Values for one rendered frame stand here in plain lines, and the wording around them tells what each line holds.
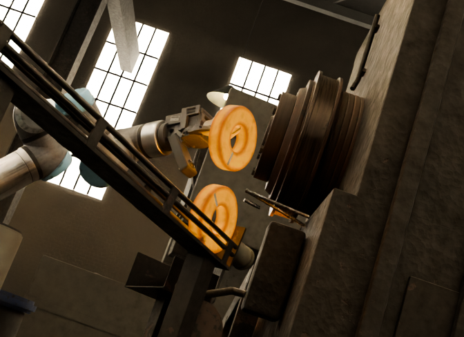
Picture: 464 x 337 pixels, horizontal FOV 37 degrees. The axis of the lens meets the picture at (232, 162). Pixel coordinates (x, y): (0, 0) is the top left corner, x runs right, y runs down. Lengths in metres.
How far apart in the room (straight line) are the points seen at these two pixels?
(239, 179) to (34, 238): 8.02
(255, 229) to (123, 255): 7.61
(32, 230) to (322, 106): 10.76
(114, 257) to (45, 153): 10.05
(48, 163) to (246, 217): 2.69
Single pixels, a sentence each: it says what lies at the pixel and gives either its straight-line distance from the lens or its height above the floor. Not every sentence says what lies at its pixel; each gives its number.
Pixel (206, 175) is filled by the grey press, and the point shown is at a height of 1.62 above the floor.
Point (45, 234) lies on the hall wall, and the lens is 12.47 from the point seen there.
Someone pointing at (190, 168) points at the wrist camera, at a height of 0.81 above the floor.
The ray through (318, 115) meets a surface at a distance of 1.97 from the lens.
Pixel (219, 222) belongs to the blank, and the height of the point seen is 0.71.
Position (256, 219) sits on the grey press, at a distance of 4.77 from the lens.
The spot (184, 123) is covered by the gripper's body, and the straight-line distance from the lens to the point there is 1.70.
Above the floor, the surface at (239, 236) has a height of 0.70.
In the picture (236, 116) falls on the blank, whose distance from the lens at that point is 1.62.
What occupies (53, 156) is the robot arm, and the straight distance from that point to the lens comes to 2.23.
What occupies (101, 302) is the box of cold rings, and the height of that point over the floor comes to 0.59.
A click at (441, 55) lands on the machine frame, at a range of 1.81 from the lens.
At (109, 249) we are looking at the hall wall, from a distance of 12.27.
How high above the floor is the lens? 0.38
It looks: 17 degrees up
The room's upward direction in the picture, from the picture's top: 20 degrees clockwise
